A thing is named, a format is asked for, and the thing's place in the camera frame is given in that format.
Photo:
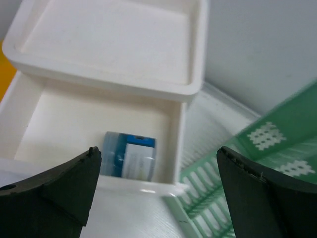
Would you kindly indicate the green file rack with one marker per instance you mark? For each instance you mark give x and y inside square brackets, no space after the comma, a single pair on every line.
[284,140]

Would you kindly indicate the white top drawer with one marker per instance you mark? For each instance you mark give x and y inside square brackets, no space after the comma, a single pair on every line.
[46,122]

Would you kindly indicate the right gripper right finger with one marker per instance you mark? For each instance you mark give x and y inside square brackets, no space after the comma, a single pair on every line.
[265,203]

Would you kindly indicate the blue cleaning gel jar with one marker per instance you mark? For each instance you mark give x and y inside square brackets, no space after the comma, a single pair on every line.
[128,156]

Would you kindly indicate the white drawer cabinet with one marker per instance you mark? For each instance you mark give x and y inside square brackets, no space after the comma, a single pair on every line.
[154,48]

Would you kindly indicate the yellow plastic folder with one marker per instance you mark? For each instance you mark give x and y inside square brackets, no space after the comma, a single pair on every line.
[7,72]

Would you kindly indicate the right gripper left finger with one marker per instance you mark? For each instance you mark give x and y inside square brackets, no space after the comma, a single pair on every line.
[53,204]

